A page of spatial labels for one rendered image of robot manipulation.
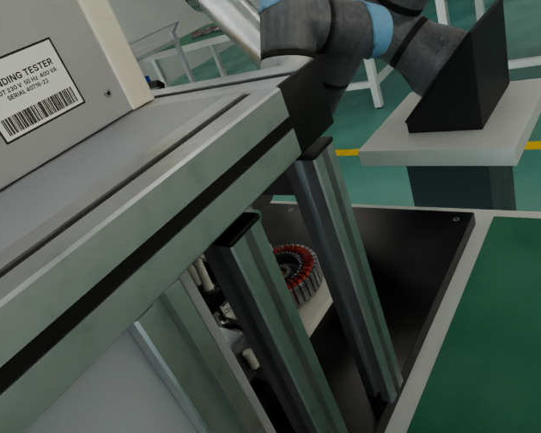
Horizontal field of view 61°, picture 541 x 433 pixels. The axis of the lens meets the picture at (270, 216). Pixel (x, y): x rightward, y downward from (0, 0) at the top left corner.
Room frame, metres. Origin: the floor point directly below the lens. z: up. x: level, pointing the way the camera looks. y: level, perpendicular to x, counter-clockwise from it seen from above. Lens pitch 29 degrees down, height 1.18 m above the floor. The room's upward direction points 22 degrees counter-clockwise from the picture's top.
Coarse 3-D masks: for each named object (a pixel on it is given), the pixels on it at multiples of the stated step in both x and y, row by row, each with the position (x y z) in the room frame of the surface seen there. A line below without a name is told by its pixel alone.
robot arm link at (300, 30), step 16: (272, 0) 0.64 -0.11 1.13; (288, 0) 0.63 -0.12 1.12; (304, 0) 0.63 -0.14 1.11; (320, 0) 0.64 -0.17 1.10; (272, 16) 0.63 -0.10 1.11; (288, 16) 0.62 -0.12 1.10; (304, 16) 0.62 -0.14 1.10; (320, 16) 0.63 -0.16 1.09; (272, 32) 0.62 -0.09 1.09; (288, 32) 0.61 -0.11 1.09; (304, 32) 0.62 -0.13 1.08; (320, 32) 0.63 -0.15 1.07; (272, 48) 0.62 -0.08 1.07; (288, 48) 0.61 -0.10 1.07; (304, 48) 0.61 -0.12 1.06; (320, 48) 0.64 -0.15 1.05
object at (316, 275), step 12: (276, 252) 0.56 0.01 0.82; (288, 252) 0.55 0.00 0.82; (300, 252) 0.54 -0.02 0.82; (312, 252) 0.53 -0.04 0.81; (288, 264) 0.55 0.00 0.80; (300, 264) 0.52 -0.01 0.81; (312, 264) 0.50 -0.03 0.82; (288, 276) 0.51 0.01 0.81; (300, 276) 0.48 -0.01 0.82; (312, 276) 0.48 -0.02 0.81; (300, 288) 0.47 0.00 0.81; (312, 288) 0.48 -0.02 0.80; (300, 300) 0.47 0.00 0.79
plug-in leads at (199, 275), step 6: (198, 258) 0.41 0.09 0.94; (198, 264) 0.41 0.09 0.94; (192, 270) 0.43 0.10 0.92; (198, 270) 0.41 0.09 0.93; (204, 270) 0.41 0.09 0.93; (192, 276) 0.43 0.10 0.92; (198, 276) 0.41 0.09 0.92; (204, 276) 0.41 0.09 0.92; (198, 282) 0.43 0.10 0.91; (204, 282) 0.41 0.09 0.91; (210, 282) 0.41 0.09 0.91; (198, 288) 0.43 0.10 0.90; (204, 288) 0.41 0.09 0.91; (210, 288) 0.41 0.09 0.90; (204, 294) 0.41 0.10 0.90
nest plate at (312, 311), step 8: (320, 288) 0.49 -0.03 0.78; (312, 296) 0.48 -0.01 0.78; (320, 296) 0.47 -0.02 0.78; (328, 296) 0.47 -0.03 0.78; (304, 304) 0.47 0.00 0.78; (312, 304) 0.47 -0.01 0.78; (320, 304) 0.46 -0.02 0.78; (328, 304) 0.46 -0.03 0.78; (232, 312) 0.51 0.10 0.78; (304, 312) 0.46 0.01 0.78; (312, 312) 0.45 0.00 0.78; (320, 312) 0.45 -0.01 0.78; (232, 320) 0.50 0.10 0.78; (304, 320) 0.44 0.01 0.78; (312, 320) 0.44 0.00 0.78; (312, 328) 0.43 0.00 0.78
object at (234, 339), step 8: (224, 328) 0.44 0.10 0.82; (224, 336) 0.42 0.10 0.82; (232, 336) 0.42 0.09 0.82; (240, 336) 0.41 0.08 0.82; (232, 344) 0.41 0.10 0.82; (240, 344) 0.40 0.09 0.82; (248, 344) 0.41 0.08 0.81; (240, 352) 0.40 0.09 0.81; (240, 360) 0.39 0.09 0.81; (248, 368) 0.40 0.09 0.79; (248, 376) 0.39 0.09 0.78
